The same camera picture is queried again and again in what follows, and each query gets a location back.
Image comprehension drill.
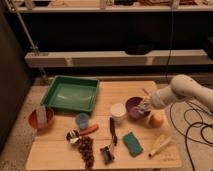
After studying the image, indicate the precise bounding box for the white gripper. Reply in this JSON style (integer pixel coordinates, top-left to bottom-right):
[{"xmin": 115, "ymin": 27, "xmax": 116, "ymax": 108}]
[{"xmin": 138, "ymin": 92, "xmax": 164, "ymax": 111}]

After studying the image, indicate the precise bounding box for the white towel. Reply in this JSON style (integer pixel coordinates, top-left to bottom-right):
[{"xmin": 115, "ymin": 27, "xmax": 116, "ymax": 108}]
[{"xmin": 36, "ymin": 106, "xmax": 47, "ymax": 129}]

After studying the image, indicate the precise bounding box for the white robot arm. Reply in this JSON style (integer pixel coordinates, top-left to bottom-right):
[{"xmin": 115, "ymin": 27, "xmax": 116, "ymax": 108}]
[{"xmin": 138, "ymin": 74, "xmax": 213, "ymax": 112}]

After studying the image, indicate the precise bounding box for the purple bowl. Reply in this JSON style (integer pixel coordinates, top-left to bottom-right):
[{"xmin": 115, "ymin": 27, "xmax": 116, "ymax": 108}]
[{"xmin": 125, "ymin": 97, "xmax": 151, "ymax": 119}]

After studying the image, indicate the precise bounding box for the orange bowl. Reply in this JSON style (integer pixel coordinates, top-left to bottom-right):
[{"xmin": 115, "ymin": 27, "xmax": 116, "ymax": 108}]
[{"xmin": 28, "ymin": 106, "xmax": 54, "ymax": 130}]

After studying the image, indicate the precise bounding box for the white cup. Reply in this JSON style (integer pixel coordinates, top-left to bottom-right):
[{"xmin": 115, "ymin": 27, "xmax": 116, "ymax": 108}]
[{"xmin": 110, "ymin": 103, "xmax": 126, "ymax": 123}]

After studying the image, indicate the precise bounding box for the green sponge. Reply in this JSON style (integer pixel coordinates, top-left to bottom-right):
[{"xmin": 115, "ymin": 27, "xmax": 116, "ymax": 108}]
[{"xmin": 123, "ymin": 132, "xmax": 143, "ymax": 157}]

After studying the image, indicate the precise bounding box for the white lower shelf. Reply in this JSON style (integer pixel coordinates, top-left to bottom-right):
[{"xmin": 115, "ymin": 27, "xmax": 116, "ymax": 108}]
[{"xmin": 25, "ymin": 50, "xmax": 213, "ymax": 68}]

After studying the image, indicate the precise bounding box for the white shelf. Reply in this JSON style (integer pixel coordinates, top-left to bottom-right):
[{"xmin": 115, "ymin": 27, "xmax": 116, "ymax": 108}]
[
  {"xmin": 5, "ymin": 0, "xmax": 213, "ymax": 13},
  {"xmin": 25, "ymin": 50, "xmax": 213, "ymax": 68}
]

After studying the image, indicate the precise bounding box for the orange carrot toy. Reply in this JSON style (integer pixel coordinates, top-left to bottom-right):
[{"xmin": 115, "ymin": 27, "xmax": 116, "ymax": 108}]
[{"xmin": 79, "ymin": 124, "xmax": 99, "ymax": 136}]

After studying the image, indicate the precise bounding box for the blue plastic cup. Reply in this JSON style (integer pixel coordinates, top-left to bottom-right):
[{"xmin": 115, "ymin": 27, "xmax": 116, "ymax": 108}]
[{"xmin": 75, "ymin": 113, "xmax": 89, "ymax": 130}]

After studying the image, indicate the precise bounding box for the small dark toy block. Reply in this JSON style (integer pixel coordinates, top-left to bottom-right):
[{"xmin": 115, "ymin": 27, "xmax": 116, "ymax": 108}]
[{"xmin": 100, "ymin": 146, "xmax": 115, "ymax": 164}]

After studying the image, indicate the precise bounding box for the brown grape bunch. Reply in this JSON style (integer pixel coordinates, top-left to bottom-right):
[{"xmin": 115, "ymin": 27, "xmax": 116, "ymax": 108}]
[{"xmin": 78, "ymin": 136, "xmax": 94, "ymax": 170}]

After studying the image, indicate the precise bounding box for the green plastic tray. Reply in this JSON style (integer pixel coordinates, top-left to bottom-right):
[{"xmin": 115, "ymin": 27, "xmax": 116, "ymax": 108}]
[{"xmin": 41, "ymin": 75, "xmax": 99, "ymax": 113}]

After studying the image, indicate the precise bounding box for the small metal cup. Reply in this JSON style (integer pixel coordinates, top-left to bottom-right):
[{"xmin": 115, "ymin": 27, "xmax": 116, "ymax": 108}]
[{"xmin": 66, "ymin": 130, "xmax": 80, "ymax": 144}]

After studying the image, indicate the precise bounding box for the white upper shelf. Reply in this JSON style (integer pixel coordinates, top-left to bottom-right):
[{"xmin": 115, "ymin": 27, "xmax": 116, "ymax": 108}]
[{"xmin": 5, "ymin": 0, "xmax": 213, "ymax": 13}]

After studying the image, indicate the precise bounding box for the metal diagonal pole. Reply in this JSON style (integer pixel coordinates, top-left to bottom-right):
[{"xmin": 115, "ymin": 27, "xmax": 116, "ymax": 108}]
[{"xmin": 9, "ymin": 0, "xmax": 49, "ymax": 85}]

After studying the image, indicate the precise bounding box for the black handled tool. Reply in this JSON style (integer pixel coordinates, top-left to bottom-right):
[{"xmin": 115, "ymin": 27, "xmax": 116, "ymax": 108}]
[{"xmin": 110, "ymin": 117, "xmax": 117, "ymax": 146}]

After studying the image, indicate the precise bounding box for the black cable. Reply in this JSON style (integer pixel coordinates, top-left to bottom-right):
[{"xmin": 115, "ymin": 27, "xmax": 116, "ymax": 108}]
[{"xmin": 168, "ymin": 100, "xmax": 213, "ymax": 171}]

